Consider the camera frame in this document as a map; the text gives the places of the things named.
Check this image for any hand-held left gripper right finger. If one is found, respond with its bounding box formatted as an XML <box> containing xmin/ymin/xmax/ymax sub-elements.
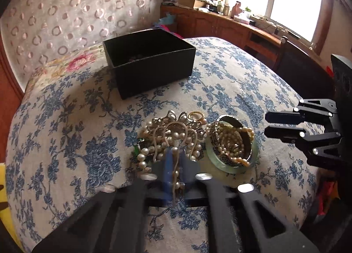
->
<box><xmin>178</xmin><ymin>149</ymin><xmax>321</xmax><ymax>253</ymax></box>

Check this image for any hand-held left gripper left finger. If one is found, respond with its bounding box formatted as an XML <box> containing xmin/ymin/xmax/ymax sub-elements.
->
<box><xmin>31</xmin><ymin>149</ymin><xmax>178</xmax><ymax>253</ymax></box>

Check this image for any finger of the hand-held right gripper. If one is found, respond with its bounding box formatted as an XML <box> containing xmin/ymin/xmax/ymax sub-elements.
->
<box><xmin>265</xmin><ymin>99</ymin><xmax>338</xmax><ymax>126</ymax></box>
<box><xmin>263</xmin><ymin>126</ymin><xmax>345</xmax><ymax>167</ymax></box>

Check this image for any pile of pearl necklaces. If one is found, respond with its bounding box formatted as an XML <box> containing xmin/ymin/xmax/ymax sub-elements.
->
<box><xmin>133</xmin><ymin>110</ymin><xmax>210</xmax><ymax>191</ymax></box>

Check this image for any black cardboard box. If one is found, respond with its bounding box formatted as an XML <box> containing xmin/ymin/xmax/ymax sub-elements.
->
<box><xmin>103</xmin><ymin>28</ymin><xmax>196</xmax><ymax>100</ymax></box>

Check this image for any green jade bangle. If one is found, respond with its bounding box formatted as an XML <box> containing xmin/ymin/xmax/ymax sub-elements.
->
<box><xmin>205</xmin><ymin>129</ymin><xmax>259</xmax><ymax>173</ymax></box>

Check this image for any green bead piece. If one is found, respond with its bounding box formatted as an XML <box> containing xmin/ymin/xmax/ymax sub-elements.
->
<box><xmin>132</xmin><ymin>138</ymin><xmax>150</xmax><ymax>160</ymax></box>

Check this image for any dark wooden chair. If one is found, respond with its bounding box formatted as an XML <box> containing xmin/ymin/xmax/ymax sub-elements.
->
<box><xmin>275</xmin><ymin>36</ymin><xmax>335</xmax><ymax>100</ymax></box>

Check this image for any cream pearl strand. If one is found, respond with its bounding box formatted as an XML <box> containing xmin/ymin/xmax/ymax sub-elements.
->
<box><xmin>217</xmin><ymin>125</ymin><xmax>255</xmax><ymax>167</ymax></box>

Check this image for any orange red object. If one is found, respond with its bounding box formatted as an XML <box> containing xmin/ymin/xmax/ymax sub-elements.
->
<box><xmin>316</xmin><ymin>179</ymin><xmax>342</xmax><ymax>215</ymax></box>

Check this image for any white power strip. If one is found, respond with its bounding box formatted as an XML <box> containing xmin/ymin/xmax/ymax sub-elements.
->
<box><xmin>250</xmin><ymin>15</ymin><xmax>284</xmax><ymax>34</ymax></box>

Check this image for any blue floral bedspread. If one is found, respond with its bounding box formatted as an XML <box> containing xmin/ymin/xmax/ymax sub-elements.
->
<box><xmin>5</xmin><ymin>36</ymin><xmax>328</xmax><ymax>253</ymax></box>

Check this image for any wooden cabinet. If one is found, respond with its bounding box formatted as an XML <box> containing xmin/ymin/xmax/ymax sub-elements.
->
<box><xmin>160</xmin><ymin>4</ymin><xmax>286</xmax><ymax>70</ymax></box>

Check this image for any pink floral pillow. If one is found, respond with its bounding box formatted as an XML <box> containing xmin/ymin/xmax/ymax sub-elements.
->
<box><xmin>27</xmin><ymin>44</ymin><xmax>110</xmax><ymax>91</ymax></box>

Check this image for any brown cardboard box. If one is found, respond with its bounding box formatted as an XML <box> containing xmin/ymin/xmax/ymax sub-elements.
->
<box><xmin>177</xmin><ymin>0</ymin><xmax>207</xmax><ymax>9</ymax></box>

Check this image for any blue cloth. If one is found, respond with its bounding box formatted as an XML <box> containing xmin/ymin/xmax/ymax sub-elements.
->
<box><xmin>153</xmin><ymin>13</ymin><xmax>177</xmax><ymax>27</ymax></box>

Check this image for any yellow object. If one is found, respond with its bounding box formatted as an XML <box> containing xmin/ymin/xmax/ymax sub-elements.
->
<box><xmin>0</xmin><ymin>162</ymin><xmax>23</xmax><ymax>246</ymax></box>

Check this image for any circle patterned headboard cover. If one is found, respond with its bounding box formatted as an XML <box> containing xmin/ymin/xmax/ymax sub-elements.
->
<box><xmin>0</xmin><ymin>0</ymin><xmax>165</xmax><ymax>84</ymax></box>

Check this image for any gold ring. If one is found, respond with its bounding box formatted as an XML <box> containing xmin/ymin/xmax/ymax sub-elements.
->
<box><xmin>188</xmin><ymin>111</ymin><xmax>206</xmax><ymax>123</ymax></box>

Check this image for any wooden bed frame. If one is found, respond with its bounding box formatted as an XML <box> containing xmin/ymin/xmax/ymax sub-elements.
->
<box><xmin>0</xmin><ymin>44</ymin><xmax>26</xmax><ymax>160</ymax></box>

